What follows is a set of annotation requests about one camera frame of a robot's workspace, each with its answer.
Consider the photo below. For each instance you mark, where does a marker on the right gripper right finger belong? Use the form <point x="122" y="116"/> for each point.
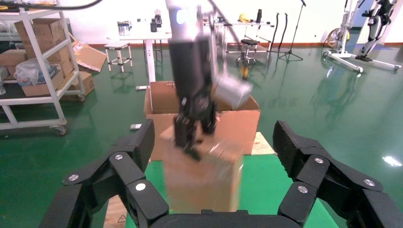
<point x="330" y="188"/>

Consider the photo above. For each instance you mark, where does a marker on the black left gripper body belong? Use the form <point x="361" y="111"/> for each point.
<point x="192" y="72"/>

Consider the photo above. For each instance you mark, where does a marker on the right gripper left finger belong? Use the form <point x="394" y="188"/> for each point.
<point x="126" y="176"/>

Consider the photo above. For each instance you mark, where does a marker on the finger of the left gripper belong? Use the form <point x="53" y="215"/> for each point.
<point x="185" y="138"/>
<point x="208" y="126"/>

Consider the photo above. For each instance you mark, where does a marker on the small cardboard box with hole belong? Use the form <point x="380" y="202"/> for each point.
<point x="201" y="182"/>

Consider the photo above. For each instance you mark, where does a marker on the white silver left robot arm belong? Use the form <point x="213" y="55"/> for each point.
<point x="182" y="26"/>

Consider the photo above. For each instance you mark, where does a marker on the large open cardboard carton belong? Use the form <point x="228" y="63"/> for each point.
<point x="239" y="132"/>

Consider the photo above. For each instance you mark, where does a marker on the cardboard box with print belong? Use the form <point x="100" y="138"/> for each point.
<point x="85" y="85"/>

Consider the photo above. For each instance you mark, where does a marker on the cardboard box with open flap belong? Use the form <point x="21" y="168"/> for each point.
<point x="89" y="58"/>

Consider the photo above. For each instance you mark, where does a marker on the long cardboard box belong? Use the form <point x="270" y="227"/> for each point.
<point x="41" y="88"/>

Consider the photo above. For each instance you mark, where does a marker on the big cardboard box with label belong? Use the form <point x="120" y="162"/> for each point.
<point x="41" y="31"/>

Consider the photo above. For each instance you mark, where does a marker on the flat cardboard box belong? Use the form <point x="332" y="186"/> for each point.
<point x="12" y="59"/>

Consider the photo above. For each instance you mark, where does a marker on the small silver metal object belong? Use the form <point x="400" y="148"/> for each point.
<point x="135" y="126"/>

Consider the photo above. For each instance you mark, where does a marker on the short black bottle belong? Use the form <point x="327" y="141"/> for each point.
<point x="153" y="25"/>

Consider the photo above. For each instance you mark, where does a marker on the black wheeled stool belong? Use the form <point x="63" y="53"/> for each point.
<point x="248" y="41"/>

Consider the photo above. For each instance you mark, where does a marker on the white desk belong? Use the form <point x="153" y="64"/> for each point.
<point x="138" y="36"/>

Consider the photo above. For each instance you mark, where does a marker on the green cloth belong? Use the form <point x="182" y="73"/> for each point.
<point x="261" y="188"/>

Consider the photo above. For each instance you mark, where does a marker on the yellow round object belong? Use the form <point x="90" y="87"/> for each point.
<point x="244" y="18"/>

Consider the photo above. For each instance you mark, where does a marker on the metal can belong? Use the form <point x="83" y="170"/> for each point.
<point x="124" y="29"/>

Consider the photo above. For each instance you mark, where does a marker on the tall black bottle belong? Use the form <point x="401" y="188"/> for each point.
<point x="258" y="15"/>

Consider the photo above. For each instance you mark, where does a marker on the black stand pole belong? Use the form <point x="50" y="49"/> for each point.
<point x="276" y="31"/>
<point x="285" y="31"/>

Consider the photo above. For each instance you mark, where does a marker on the black tripod stand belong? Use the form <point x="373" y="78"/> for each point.
<point x="294" y="31"/>

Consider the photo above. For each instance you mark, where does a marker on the clear plastic bag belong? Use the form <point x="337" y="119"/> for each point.
<point x="30" y="70"/>

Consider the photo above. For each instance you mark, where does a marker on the yellow wheel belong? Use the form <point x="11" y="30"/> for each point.
<point x="331" y="37"/>

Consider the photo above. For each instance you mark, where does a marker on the white tube shelf rack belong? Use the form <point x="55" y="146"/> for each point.
<point x="34" y="47"/>

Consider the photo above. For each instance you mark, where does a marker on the black grey exoskeleton legs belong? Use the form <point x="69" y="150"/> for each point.
<point x="376" y="28"/>

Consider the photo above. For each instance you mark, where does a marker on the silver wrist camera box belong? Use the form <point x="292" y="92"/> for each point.
<point x="233" y="91"/>

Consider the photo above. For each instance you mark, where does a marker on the white tube frame table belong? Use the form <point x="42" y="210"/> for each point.
<point x="239" y="24"/>

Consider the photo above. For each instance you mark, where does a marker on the small white frame stool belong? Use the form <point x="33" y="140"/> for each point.
<point x="117" y="45"/>

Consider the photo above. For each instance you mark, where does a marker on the white support stand frame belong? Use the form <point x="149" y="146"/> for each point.
<point x="343" y="56"/>

